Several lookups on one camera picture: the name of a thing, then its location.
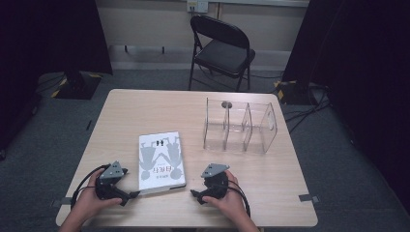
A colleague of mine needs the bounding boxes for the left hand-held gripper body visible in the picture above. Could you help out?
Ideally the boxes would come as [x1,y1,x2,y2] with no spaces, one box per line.
[94,160,132,204]

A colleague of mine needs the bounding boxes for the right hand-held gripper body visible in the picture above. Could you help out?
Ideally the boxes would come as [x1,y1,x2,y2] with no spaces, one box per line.
[200,162,231,200]

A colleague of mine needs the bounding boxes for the white book with grey figures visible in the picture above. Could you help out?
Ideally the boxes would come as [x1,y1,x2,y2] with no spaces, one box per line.
[137,130,188,196]

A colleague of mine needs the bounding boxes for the clear acrylic book rack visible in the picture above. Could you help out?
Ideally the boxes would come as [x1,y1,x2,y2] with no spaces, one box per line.
[202,97,278,155]

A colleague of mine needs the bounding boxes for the person's right hand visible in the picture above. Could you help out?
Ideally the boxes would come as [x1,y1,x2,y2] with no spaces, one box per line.
[202,170,249,223]

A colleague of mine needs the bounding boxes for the person's left hand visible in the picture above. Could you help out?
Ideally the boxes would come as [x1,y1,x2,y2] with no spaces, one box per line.
[69,168,124,223]

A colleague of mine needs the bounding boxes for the grey tape strip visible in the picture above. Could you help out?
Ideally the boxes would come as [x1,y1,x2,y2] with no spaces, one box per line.
[298,193,320,204]
[50,196,73,208]

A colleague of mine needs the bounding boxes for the black stand base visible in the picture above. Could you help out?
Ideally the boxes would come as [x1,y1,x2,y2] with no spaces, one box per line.
[50,71,103,101]
[274,79,311,106]

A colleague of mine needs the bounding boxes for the black folding chair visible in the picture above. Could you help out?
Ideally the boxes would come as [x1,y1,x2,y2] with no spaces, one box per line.
[188,14,256,93]

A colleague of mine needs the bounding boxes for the black curtain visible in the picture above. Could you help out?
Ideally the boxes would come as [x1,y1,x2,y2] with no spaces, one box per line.
[282,0,410,206]
[0,0,113,153]

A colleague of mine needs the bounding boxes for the right hand-held gripper black cable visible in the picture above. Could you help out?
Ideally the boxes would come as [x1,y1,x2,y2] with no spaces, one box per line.
[225,179,252,218]

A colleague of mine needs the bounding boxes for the black floor cables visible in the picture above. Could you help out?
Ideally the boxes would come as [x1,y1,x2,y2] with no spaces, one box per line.
[283,82,333,135]

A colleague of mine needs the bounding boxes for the grey wall baseboard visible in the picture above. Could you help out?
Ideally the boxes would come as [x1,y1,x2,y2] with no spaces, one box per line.
[107,43,292,72]

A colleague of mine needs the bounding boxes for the white wall socket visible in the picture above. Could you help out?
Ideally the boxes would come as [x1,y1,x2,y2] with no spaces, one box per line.
[186,0,209,15]

